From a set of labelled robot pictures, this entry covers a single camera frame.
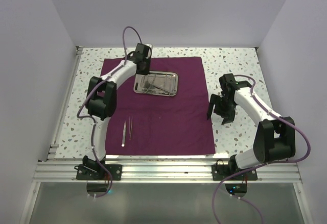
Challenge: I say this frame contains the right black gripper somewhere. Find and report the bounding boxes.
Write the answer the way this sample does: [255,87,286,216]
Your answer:
[207,93,237,125]

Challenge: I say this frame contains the steel instrument tray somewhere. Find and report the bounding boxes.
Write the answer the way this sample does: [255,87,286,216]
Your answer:
[133,71,178,97]

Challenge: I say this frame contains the steel surgical scissors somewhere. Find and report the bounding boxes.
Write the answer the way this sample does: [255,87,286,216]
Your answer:
[151,83,173,96]

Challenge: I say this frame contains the purple surgical wrap cloth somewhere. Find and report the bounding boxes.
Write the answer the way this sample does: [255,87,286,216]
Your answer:
[105,57,215,156]

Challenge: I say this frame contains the thin pink-tipped tweezers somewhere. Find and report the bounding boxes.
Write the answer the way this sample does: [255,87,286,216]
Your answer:
[129,116,133,141]

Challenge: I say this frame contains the steel forceps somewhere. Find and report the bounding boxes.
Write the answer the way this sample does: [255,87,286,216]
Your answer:
[121,121,127,147]

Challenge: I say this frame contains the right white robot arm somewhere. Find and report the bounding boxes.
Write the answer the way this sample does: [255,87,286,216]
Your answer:
[206,73,296,180]

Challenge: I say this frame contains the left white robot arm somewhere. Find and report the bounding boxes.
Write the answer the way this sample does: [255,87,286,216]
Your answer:
[77,43,152,180]

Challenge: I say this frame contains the steel hemostat clamp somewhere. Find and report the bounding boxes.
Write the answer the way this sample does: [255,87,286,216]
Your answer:
[143,79,155,94]

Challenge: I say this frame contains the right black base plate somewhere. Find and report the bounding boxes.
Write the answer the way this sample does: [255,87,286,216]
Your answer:
[211,159,258,181]

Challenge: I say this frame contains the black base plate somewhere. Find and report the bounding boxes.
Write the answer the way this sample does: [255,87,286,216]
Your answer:
[211,159,258,181]
[74,164,123,181]

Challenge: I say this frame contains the aluminium left side rail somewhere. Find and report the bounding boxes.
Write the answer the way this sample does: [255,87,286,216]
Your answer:
[46,46,84,161]

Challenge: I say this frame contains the aluminium rail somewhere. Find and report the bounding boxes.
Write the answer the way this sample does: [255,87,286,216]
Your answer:
[32,158,301,183]
[46,46,84,161]

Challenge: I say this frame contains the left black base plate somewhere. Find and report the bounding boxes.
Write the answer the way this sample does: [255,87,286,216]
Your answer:
[74,164,123,181]

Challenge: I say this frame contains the aluminium front rail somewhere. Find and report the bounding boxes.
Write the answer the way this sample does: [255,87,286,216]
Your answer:
[32,158,301,183]

